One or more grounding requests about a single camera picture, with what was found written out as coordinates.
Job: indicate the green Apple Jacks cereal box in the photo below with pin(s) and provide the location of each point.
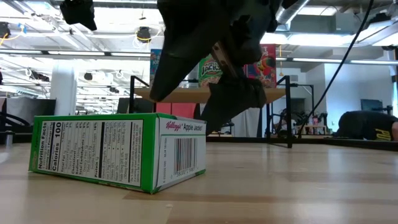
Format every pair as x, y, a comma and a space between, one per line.
93, 149
209, 73

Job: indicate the silver ventilation duct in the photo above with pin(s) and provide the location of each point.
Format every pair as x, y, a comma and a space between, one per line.
292, 11

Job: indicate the wooden shelf with black frame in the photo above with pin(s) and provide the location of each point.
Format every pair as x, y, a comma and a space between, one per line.
186, 95

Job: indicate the red Froot Loops cereal box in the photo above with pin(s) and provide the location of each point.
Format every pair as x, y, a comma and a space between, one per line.
264, 70

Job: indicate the person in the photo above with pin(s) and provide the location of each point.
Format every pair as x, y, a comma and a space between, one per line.
367, 124

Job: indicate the black computer monitor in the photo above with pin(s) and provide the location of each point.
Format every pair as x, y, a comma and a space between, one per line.
138, 105

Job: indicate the blue Rice Krispies cereal box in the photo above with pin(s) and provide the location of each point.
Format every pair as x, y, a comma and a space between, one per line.
155, 67

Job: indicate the monitor on desk arm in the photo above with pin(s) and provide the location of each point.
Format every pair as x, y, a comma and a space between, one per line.
371, 105

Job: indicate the large black screen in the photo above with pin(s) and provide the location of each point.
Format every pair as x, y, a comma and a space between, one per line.
31, 107

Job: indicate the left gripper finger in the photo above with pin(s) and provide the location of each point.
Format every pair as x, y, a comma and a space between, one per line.
79, 12

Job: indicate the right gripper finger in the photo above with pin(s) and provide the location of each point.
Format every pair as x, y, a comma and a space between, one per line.
189, 37
233, 99

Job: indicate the black round ceiling device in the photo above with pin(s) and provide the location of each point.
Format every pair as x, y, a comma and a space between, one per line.
144, 32

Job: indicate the black aluminium table frame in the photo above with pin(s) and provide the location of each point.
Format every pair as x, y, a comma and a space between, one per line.
342, 142

